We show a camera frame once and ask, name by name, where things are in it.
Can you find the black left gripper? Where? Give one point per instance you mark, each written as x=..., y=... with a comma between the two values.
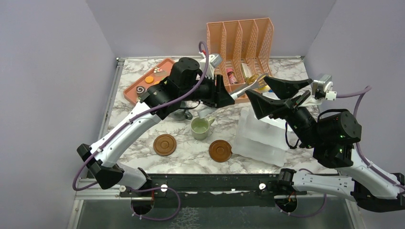
x=299, y=116

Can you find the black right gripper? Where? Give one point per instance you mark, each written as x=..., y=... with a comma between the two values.
x=208, y=96

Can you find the yellow frosted donut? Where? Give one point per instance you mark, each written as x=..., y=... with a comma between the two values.
x=257, y=83

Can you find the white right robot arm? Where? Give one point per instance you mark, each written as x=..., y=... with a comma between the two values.
x=334, y=141

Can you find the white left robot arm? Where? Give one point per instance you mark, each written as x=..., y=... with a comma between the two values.
x=188, y=80

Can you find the pink bottle in organizer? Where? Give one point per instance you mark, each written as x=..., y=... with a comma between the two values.
x=231, y=76

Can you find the light green ceramic mug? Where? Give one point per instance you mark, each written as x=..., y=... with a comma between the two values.
x=200, y=127

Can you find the tan box in organizer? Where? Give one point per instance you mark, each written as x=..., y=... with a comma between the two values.
x=246, y=71

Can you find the white tiered dessert stand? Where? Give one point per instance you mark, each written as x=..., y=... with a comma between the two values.
x=261, y=140

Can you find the dark blue-green ceramic mug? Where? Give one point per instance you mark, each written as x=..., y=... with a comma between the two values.
x=180, y=115

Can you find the right brown wooden coaster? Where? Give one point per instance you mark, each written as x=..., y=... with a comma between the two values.
x=220, y=151

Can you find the brown wooden coaster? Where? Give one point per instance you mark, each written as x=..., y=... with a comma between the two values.
x=164, y=145
x=220, y=151

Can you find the pink mesh file organizer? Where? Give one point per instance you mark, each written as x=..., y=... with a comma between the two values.
x=243, y=41

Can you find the pink dessert tray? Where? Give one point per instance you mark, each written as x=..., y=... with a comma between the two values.
x=159, y=72

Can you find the left brown wooden coaster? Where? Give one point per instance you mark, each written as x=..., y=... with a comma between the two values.
x=164, y=145

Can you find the orange round biscuit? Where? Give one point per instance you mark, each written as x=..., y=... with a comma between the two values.
x=149, y=79

